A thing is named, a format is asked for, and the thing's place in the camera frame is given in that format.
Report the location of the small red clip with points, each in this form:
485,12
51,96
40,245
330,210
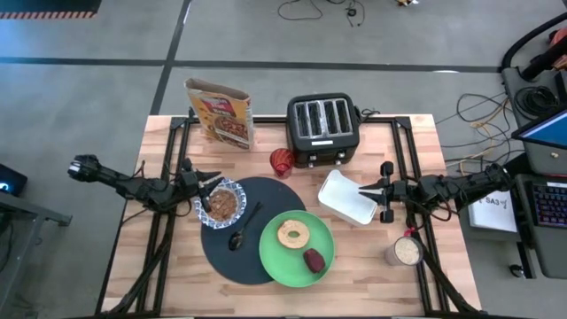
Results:
408,231

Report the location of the blue patterned paper bowl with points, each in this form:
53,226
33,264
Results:
201,217

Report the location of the white rectangular plastic container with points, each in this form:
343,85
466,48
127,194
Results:
341,199

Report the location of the black computer mouse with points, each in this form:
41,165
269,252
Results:
516,270

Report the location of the black hazard-striped floor mat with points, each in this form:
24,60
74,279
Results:
48,5

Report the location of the white paper note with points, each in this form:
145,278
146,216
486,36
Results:
491,217

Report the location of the yellow raisin bran cereal box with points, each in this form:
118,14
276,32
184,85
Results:
221,115

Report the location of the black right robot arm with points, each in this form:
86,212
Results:
465,184

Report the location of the black computer box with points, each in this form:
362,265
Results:
11,181

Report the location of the round black placemat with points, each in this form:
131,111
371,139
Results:
274,195

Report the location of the brown bagel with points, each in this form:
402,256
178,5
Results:
285,241

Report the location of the glass of oats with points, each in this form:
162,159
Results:
406,251

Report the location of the black curved cart tube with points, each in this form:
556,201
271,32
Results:
514,46

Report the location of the black plastic spoon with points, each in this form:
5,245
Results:
235,241

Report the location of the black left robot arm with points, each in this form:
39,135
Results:
133,186

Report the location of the green plastic plate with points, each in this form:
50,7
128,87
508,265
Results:
283,266

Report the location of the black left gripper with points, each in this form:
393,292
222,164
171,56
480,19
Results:
190,184

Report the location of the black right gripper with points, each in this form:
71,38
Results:
401,190

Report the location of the black four-slot toaster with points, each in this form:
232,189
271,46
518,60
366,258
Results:
323,150

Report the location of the dark red plum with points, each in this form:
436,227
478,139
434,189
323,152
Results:
314,260

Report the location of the black metal table frame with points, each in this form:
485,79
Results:
270,119

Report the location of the backlit black keyboard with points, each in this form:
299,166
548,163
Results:
551,204

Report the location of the red and black tool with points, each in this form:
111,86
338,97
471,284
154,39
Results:
547,59

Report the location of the brown cereal flakes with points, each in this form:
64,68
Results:
223,206

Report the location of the grey metal stand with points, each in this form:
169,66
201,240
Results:
26,212

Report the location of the open laptop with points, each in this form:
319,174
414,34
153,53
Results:
547,133

